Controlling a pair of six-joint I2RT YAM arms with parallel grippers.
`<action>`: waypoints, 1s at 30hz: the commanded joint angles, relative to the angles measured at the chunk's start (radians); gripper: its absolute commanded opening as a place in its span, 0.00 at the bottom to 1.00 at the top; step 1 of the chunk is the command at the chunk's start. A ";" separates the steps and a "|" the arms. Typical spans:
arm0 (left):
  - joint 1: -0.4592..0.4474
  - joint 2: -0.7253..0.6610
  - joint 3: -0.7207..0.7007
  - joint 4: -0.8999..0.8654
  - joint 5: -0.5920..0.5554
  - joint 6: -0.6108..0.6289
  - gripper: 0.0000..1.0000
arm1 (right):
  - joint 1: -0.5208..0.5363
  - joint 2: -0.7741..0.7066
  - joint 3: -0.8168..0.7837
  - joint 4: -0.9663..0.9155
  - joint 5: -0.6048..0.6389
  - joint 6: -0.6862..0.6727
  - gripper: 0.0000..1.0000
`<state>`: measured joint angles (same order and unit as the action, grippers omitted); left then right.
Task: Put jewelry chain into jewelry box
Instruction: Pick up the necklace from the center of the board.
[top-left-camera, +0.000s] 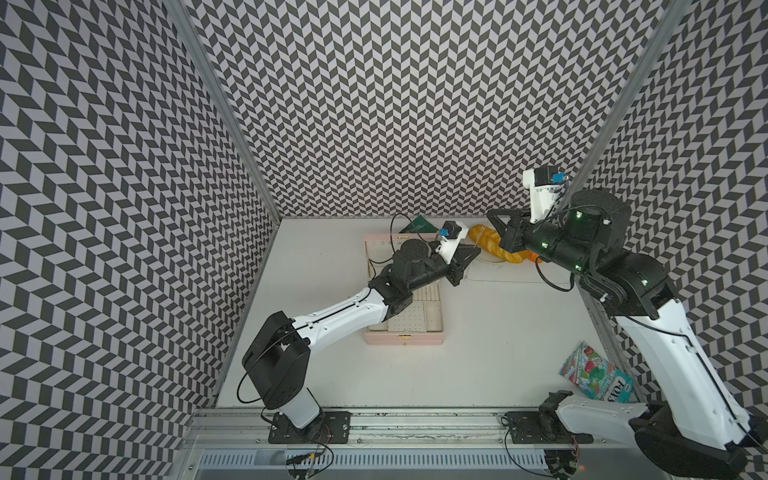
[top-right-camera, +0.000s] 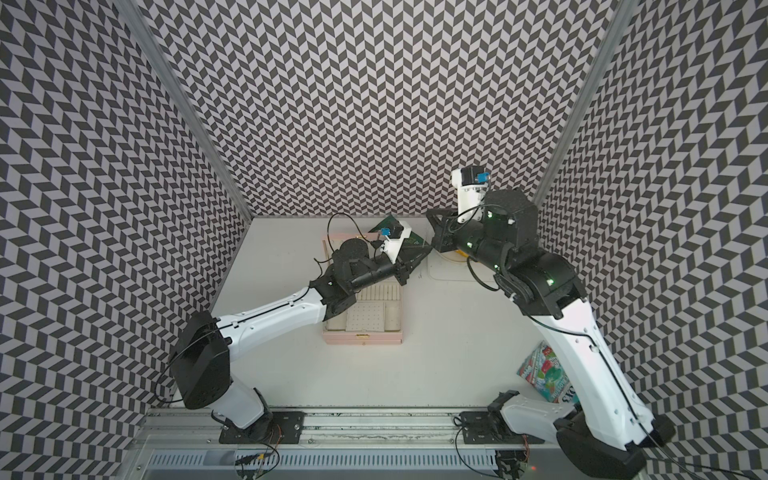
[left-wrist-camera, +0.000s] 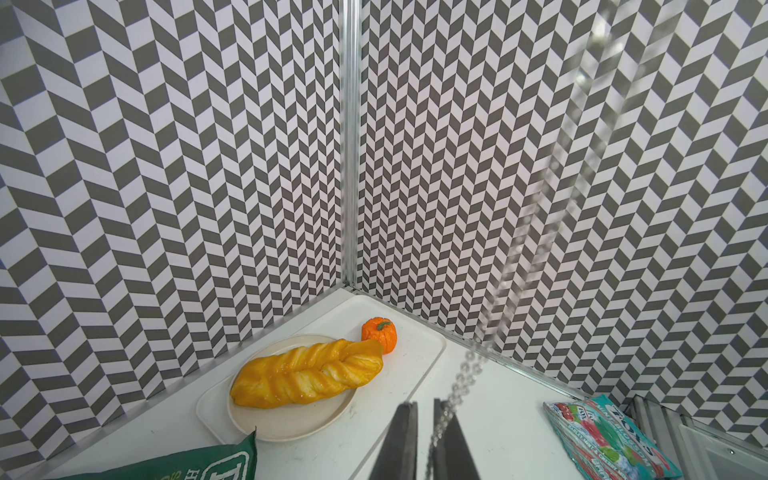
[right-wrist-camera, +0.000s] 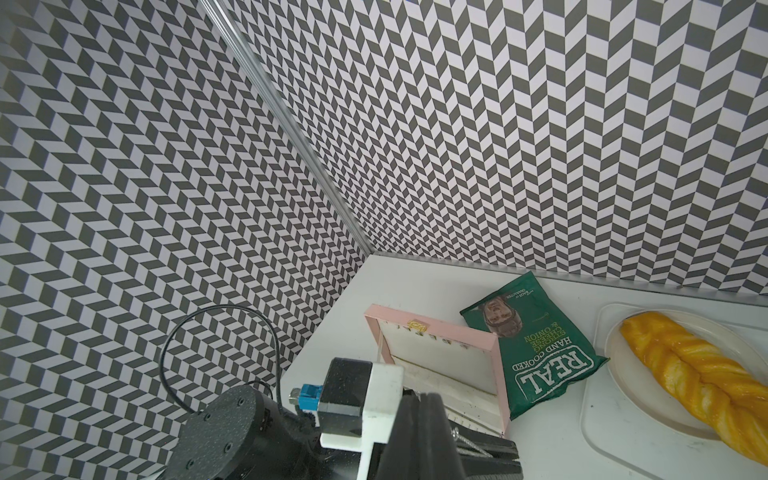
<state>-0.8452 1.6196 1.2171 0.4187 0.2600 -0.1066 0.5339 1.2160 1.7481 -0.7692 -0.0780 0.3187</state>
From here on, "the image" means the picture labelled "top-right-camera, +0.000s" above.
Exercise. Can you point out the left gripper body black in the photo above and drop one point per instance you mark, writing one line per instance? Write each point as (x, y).
(399, 269)

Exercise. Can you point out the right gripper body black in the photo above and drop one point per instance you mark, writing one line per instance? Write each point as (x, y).
(467, 236)

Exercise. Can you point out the pink jewelry box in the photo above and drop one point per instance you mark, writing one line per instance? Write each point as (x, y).
(365, 306)

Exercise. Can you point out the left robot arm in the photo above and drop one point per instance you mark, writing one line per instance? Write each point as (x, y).
(201, 358)

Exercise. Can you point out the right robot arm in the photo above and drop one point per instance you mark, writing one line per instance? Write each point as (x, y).
(606, 434)

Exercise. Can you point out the green snack bag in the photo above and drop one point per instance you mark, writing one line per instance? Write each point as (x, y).
(416, 237)

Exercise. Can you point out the teal candy bag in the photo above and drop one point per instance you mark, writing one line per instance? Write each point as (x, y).
(543, 370)

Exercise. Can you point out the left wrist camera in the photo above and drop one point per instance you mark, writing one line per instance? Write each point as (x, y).
(394, 234)

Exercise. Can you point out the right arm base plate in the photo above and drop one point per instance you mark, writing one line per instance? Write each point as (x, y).
(483, 427)

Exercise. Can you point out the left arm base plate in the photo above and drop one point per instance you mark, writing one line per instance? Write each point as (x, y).
(284, 427)

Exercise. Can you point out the aluminium mounting rail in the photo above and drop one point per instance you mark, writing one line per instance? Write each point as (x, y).
(324, 428)

